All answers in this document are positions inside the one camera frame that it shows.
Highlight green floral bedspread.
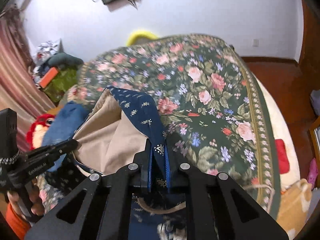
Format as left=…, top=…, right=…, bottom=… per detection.
left=38, top=34, right=280, bottom=218

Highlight yellow plush toy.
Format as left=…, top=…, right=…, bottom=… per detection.
left=125, top=29, right=159, bottom=47

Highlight blue denim jeans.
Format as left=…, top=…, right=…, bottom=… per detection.
left=42, top=101, right=91, bottom=173

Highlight striped pink curtain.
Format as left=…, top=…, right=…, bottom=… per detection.
left=1, top=5, right=55, bottom=151

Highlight left hand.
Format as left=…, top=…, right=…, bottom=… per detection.
left=7, top=178, right=44, bottom=218

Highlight red pillow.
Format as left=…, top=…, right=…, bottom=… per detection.
left=275, top=139, right=290, bottom=174

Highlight pile of clothes and bags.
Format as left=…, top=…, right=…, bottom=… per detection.
left=31, top=39, right=83, bottom=104

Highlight navy patterned hooded jacket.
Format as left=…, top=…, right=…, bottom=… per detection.
left=44, top=86, right=187, bottom=239

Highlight red plush parrot toy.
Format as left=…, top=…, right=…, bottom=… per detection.
left=26, top=114, right=55, bottom=151

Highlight orange box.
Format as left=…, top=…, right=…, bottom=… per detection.
left=39, top=67, right=59, bottom=88

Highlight orange sleeve left forearm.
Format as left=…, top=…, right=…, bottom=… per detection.
left=5, top=204, right=31, bottom=240

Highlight pink slipper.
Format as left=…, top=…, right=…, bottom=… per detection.
left=307, top=158, right=318, bottom=189

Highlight white wall socket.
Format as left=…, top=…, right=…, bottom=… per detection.
left=252, top=39, right=259, bottom=47

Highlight colourful tan fleece blanket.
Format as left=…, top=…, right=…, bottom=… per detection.
left=276, top=179, right=312, bottom=239

